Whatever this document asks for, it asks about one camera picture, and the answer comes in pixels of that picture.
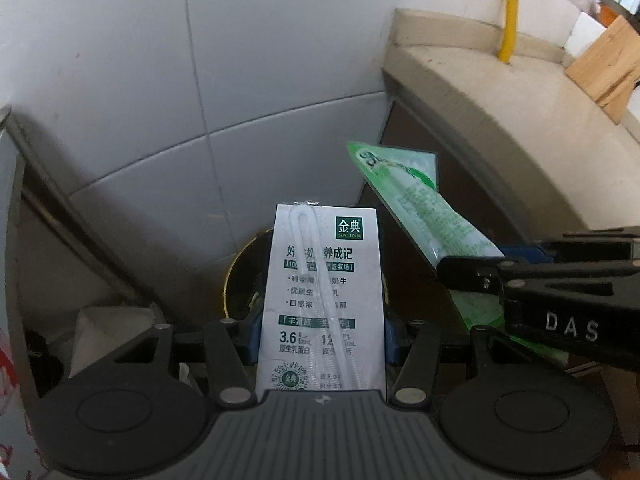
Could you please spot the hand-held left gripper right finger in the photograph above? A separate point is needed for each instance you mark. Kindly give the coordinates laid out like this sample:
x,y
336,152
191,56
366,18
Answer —
x,y
391,345

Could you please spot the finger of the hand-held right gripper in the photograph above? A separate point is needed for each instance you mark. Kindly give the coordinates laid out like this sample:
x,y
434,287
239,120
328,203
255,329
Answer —
x,y
470,272
525,252

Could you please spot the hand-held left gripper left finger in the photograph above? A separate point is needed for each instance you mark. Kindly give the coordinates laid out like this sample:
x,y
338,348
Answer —
x,y
254,340

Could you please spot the black bin with gold rim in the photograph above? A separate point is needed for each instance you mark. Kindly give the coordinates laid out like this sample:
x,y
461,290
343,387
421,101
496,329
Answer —
x,y
240,280

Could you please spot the green and white milk carton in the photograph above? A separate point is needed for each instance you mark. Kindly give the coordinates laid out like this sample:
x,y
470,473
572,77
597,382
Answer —
x,y
320,280

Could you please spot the green snack wrapper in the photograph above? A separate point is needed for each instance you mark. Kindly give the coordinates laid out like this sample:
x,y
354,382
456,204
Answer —
x,y
415,195

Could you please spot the wooden knife block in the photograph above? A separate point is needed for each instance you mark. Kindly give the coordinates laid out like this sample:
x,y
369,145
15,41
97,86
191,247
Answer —
x,y
610,70

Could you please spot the yellow pipe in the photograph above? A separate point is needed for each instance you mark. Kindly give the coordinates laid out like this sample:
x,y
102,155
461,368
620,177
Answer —
x,y
512,10

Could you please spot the white printed cardboard box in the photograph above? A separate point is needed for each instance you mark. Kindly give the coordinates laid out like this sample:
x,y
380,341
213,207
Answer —
x,y
15,285

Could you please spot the orange bowl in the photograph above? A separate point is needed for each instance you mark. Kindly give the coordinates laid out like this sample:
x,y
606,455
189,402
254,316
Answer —
x,y
607,12

